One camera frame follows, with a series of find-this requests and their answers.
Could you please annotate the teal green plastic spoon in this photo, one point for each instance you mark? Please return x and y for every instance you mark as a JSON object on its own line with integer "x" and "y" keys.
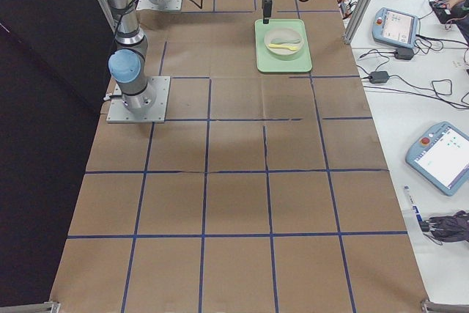
{"x": 285, "y": 41}

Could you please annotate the light green plastic tray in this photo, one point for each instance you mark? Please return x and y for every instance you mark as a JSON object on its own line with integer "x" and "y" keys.
{"x": 271, "y": 63}

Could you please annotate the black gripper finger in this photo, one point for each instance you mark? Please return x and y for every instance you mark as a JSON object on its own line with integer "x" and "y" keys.
{"x": 266, "y": 11}

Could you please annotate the blue teach pendant far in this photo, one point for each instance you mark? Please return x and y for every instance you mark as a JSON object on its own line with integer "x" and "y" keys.
{"x": 395, "y": 28}

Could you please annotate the blue teach pendant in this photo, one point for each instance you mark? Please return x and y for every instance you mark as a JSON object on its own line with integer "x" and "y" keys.
{"x": 440, "y": 155}
{"x": 395, "y": 28}

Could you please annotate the dark folded umbrella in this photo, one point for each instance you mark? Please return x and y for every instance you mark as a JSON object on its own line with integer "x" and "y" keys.
{"x": 446, "y": 229}

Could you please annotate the black power adapter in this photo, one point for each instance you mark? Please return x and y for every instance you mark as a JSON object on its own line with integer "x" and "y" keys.
{"x": 404, "y": 54}

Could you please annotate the white marker pen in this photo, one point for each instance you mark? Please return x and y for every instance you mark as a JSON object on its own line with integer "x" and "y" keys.
{"x": 414, "y": 207}

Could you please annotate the black power brick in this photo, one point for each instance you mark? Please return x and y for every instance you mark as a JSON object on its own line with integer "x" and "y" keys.
{"x": 378, "y": 77}

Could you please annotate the white round plate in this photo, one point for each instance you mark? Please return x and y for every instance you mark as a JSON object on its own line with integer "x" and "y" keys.
{"x": 283, "y": 32}

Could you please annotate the blue teach pendant near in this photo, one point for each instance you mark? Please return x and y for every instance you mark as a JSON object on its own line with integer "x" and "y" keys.
{"x": 440, "y": 155}

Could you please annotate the yellow plastic fork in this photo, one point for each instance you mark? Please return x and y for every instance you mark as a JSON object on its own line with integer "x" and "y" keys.
{"x": 283, "y": 46}

